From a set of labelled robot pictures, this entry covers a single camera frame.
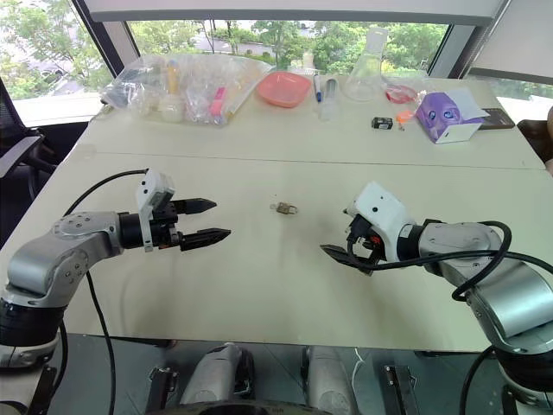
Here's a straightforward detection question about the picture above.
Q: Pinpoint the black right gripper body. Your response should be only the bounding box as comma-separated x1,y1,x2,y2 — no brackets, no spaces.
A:
345,213,387,270

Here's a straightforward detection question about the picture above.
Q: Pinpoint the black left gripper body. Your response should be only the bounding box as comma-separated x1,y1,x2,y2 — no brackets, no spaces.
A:
149,200,185,252

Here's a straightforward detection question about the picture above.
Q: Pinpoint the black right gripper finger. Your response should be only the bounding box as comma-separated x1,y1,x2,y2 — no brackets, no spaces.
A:
320,244,374,277

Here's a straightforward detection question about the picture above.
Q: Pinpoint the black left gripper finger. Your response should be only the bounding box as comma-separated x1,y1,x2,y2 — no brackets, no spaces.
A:
178,227,232,253
174,197,219,216

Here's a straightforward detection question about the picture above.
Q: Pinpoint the pink marker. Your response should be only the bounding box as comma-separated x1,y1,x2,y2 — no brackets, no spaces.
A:
210,86,228,115

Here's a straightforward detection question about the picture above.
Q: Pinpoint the clear plastic bag of items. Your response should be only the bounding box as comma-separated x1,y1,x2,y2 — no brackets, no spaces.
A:
100,53,274,127

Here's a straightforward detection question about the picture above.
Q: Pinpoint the silver rounded robot leg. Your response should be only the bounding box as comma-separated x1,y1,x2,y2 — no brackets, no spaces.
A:
301,345,357,415
178,342,256,408

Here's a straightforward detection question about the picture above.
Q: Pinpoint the yellow bottle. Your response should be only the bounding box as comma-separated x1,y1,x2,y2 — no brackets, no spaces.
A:
166,59,181,95

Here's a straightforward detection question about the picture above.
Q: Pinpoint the pink plastic bowl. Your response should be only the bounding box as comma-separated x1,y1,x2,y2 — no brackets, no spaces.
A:
257,71,313,109

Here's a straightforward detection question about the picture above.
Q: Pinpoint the purple tissue box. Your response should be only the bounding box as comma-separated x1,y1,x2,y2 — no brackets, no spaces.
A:
415,87,492,145

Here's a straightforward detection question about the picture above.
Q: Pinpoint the clear plastic tube package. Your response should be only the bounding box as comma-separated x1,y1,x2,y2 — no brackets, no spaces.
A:
318,76,343,123

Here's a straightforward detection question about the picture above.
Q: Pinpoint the red item in clear wrap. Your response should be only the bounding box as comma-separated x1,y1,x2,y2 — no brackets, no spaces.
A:
384,83,421,105

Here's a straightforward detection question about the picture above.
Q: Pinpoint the glass conical flask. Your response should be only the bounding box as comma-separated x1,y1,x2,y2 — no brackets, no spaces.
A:
342,27,389,103

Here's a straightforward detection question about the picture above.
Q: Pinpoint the black office chair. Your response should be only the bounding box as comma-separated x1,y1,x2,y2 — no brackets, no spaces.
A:
0,76,60,247

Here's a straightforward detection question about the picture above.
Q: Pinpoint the dark rounded robot torso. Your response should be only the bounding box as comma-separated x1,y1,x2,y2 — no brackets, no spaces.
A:
163,401,332,415

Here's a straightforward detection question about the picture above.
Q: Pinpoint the brown chair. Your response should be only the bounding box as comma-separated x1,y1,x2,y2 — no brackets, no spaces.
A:
516,118,553,167

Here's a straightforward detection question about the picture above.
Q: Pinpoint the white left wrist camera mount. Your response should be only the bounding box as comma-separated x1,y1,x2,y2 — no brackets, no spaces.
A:
135,169,176,253

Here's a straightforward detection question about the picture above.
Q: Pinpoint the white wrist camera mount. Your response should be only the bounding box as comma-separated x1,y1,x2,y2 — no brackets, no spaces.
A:
135,169,176,253
344,181,416,264

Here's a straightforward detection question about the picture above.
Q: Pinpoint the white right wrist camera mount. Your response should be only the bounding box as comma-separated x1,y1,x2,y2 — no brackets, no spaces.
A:
344,181,416,264

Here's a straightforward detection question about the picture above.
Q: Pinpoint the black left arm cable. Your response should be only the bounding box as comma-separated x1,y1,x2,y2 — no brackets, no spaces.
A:
62,169,149,415

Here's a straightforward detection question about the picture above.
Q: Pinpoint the thin white cord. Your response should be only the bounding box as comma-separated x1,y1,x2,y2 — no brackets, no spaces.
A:
351,347,365,391

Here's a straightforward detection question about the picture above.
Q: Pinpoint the black metal bracket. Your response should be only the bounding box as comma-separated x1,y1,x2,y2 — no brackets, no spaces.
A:
381,364,419,415
145,366,180,414

